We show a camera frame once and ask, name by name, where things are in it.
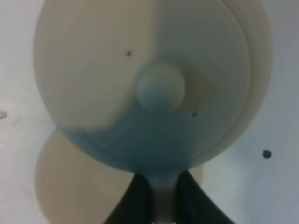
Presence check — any beige teapot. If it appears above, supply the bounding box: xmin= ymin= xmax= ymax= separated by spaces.
xmin=33 ymin=0 xmax=273 ymax=224

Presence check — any beige teacup front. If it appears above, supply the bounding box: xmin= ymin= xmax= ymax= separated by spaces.
xmin=35 ymin=130 xmax=133 ymax=224

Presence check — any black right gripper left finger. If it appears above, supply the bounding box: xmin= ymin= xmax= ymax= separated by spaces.
xmin=104 ymin=174 xmax=153 ymax=224

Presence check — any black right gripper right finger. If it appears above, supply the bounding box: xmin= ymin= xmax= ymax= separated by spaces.
xmin=175 ymin=171 xmax=234 ymax=224

